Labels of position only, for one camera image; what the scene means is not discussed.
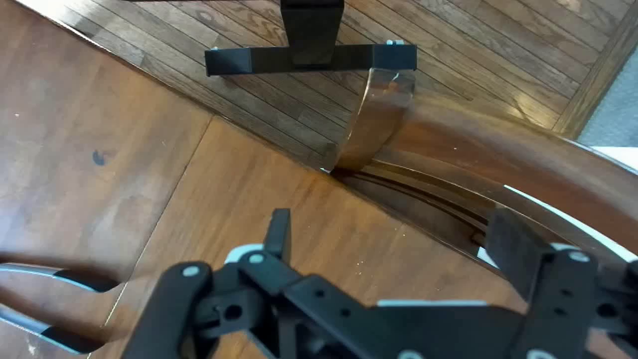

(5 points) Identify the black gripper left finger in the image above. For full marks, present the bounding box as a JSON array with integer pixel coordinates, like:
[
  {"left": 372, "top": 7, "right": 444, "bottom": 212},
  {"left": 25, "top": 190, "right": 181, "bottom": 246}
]
[{"left": 121, "top": 208, "right": 376, "bottom": 359}]

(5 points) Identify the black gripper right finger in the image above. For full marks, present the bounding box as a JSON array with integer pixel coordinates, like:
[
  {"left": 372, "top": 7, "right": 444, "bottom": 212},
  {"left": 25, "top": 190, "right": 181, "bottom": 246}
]
[{"left": 486, "top": 206, "right": 638, "bottom": 359}]

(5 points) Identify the black T-shaped stand base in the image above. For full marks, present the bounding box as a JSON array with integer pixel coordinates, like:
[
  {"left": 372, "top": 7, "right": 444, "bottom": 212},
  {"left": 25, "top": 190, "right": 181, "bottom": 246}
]
[{"left": 203, "top": 0, "right": 418, "bottom": 78}]

